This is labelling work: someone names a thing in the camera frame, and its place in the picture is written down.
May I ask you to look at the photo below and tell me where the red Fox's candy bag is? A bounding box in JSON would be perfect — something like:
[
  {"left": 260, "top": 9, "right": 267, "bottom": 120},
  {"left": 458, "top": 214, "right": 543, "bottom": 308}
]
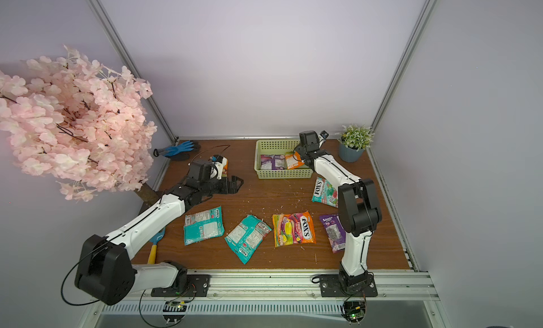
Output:
[{"left": 219, "top": 156, "right": 229, "bottom": 178}]

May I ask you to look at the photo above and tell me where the right controller board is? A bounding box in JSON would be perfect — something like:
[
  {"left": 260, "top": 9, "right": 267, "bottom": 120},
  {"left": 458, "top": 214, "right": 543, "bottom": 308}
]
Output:
[{"left": 342, "top": 301, "right": 366, "bottom": 325}]

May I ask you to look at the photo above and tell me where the yellow pink Fox's candy bag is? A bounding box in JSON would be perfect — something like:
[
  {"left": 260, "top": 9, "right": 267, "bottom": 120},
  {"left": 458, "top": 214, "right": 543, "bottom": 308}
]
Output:
[{"left": 272, "top": 212, "right": 316, "bottom": 247}]

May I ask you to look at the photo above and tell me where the controller board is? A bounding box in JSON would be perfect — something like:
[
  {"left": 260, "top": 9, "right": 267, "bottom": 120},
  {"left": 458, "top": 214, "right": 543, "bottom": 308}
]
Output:
[
  {"left": 342, "top": 301, "right": 366, "bottom": 325},
  {"left": 162, "top": 301, "right": 188, "bottom": 325}
]

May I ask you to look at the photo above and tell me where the left controller board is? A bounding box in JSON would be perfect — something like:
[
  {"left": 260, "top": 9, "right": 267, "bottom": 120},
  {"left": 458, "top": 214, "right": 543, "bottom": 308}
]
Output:
[{"left": 162, "top": 301, "right": 188, "bottom": 325}]

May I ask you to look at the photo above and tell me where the orange candy bag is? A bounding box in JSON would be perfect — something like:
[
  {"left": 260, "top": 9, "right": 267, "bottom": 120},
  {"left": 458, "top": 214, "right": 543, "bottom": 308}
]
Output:
[{"left": 285, "top": 151, "right": 304, "bottom": 170}]

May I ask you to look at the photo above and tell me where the small potted green plant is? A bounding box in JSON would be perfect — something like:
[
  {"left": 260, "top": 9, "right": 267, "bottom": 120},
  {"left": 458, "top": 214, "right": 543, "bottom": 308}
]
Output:
[{"left": 339, "top": 124, "right": 374, "bottom": 163}]

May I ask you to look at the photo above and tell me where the purple candy bag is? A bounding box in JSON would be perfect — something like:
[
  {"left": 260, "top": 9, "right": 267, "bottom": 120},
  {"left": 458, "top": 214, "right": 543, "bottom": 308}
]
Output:
[
  {"left": 319, "top": 214, "right": 346, "bottom": 253},
  {"left": 260, "top": 155, "right": 286, "bottom": 171}
]

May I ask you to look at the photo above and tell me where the blue yellow garden fork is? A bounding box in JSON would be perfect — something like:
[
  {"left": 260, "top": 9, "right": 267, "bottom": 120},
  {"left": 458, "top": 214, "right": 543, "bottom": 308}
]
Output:
[{"left": 147, "top": 228, "right": 165, "bottom": 264}]

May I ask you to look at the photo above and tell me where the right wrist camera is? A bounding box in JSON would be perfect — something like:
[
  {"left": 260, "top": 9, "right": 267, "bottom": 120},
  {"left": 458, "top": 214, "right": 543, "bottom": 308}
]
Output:
[{"left": 318, "top": 131, "right": 329, "bottom": 143}]

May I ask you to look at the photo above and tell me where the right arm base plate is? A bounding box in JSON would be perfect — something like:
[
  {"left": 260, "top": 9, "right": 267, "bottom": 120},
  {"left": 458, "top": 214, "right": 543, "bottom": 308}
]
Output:
[{"left": 311, "top": 271, "right": 378, "bottom": 298}]

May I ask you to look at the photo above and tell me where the green plastic basket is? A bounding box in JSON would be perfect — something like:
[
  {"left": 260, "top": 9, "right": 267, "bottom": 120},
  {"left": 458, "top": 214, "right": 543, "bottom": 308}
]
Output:
[{"left": 254, "top": 139, "right": 313, "bottom": 180}]

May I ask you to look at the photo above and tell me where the teal Fox's candy bag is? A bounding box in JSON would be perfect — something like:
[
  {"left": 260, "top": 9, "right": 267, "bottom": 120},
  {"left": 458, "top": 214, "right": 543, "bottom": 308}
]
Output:
[{"left": 312, "top": 178, "right": 338, "bottom": 208}]

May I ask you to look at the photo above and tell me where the pink artificial blossom tree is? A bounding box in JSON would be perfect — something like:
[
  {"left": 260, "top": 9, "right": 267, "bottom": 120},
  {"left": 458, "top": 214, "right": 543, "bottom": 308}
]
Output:
[{"left": 1, "top": 48, "right": 157, "bottom": 203}]

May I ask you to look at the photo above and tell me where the blue black work glove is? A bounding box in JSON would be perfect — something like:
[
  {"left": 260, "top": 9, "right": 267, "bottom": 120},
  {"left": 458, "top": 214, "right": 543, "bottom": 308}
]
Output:
[{"left": 153, "top": 141, "right": 201, "bottom": 161}]

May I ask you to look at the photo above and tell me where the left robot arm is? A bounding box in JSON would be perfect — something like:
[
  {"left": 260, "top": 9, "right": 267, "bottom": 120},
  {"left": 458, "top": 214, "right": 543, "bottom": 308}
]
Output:
[{"left": 74, "top": 156, "right": 244, "bottom": 305}]

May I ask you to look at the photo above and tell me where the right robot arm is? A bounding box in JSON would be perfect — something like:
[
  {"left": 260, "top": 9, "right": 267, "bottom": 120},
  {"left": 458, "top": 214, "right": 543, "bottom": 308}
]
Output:
[{"left": 295, "top": 131, "right": 382, "bottom": 294}]

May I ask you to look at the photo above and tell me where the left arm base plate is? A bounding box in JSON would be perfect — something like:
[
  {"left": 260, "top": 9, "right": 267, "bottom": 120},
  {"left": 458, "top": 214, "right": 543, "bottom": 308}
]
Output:
[{"left": 151, "top": 274, "right": 211, "bottom": 298}]

